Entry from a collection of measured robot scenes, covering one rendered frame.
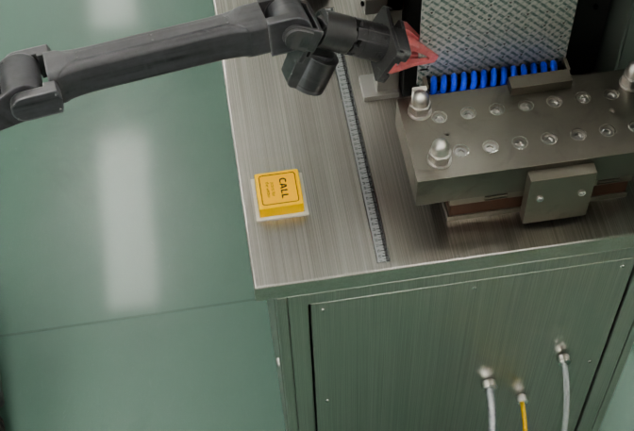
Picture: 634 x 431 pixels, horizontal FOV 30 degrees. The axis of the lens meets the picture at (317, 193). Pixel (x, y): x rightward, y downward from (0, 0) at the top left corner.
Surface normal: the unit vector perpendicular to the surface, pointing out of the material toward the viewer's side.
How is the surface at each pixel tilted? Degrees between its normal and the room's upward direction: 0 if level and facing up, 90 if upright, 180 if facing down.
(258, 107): 0
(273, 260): 0
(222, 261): 0
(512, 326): 90
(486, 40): 90
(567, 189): 90
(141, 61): 77
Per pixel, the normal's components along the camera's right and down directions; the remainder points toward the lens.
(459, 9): 0.15, 0.80
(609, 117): -0.03, -0.58
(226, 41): 0.19, 0.65
